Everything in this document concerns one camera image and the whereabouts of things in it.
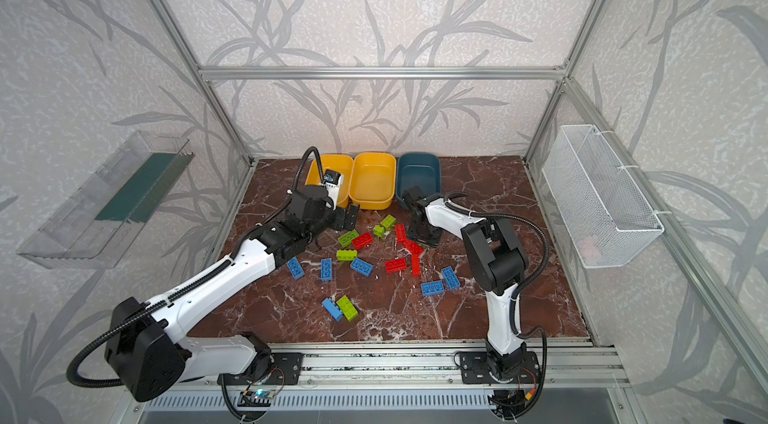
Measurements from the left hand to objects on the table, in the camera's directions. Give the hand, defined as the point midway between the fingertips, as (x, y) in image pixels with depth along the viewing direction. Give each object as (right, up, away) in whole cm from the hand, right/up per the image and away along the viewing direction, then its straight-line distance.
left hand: (348, 192), depth 80 cm
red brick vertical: (+19, -23, +9) cm, 31 cm away
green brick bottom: (-1, -32, +2) cm, 32 cm away
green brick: (-3, -15, +16) cm, 22 cm away
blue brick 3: (+24, -28, +7) cm, 37 cm away
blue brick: (-8, -23, +9) cm, 26 cm away
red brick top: (+14, -14, +16) cm, 26 cm away
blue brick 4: (+29, -26, +7) cm, 39 cm away
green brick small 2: (+7, -13, +18) cm, 23 cm away
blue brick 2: (+2, -23, +11) cm, 26 cm away
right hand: (+21, -13, +19) cm, 31 cm away
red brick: (+2, -16, +16) cm, 23 cm away
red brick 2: (+12, -23, +11) cm, 28 cm away
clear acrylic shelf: (-53, -6, -16) cm, 55 cm away
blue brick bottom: (-5, -32, +2) cm, 32 cm away
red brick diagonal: (+18, -18, +14) cm, 29 cm away
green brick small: (+10, -10, +21) cm, 26 cm away
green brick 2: (-3, -20, +12) cm, 23 cm away
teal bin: (+22, +8, +35) cm, 43 cm away
